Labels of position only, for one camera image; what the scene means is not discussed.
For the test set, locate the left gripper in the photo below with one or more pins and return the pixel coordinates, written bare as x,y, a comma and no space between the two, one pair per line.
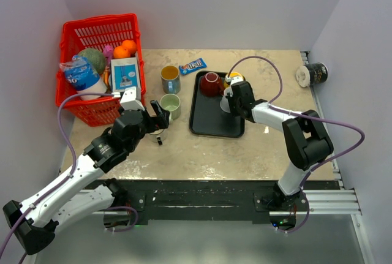
159,121

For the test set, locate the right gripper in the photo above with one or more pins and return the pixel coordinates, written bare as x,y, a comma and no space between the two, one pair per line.
233,112

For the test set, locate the light grey mug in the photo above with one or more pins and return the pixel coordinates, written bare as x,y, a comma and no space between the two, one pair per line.
224,105

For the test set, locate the light green mug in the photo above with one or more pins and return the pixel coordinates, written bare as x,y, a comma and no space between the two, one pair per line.
172,103

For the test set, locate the cream white mug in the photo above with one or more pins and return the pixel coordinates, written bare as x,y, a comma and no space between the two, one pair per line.
158,136

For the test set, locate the blue butterfly mug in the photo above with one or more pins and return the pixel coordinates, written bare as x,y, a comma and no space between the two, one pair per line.
170,78

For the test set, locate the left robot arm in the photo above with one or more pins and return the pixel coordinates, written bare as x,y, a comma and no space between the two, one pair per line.
35,220

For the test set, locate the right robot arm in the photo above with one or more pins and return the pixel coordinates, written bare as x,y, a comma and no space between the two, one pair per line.
306,139

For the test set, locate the yellow mug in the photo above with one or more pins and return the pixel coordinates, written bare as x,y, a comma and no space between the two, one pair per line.
235,75

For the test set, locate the dark red mug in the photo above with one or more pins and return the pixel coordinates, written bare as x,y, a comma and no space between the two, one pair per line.
211,85

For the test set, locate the black tray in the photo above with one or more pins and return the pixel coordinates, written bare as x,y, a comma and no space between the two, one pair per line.
208,119

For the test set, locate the blue candy packet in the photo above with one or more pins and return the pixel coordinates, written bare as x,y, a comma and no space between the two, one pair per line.
192,66

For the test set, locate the blue white box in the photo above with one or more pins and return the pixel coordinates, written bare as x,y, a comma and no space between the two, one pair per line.
125,75

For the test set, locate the black labelled paper roll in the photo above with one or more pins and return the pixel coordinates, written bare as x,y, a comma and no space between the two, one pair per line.
311,74

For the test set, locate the orange fruit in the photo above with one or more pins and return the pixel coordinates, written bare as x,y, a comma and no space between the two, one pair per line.
121,52
130,45

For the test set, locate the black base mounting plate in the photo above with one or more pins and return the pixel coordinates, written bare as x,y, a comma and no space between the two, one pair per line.
197,200

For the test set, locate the pink toy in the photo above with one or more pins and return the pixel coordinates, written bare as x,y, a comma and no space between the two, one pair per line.
108,53

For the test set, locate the green melon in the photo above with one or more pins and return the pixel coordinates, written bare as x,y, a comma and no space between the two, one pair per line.
96,58

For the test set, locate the red plastic basket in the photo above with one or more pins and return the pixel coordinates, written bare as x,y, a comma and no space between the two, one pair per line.
98,32

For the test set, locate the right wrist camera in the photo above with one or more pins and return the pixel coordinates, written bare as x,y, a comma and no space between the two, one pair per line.
228,90

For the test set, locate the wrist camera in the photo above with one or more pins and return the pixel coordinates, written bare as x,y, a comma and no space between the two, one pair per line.
228,90
130,99

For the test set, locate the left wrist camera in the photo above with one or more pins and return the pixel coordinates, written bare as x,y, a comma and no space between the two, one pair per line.
130,99

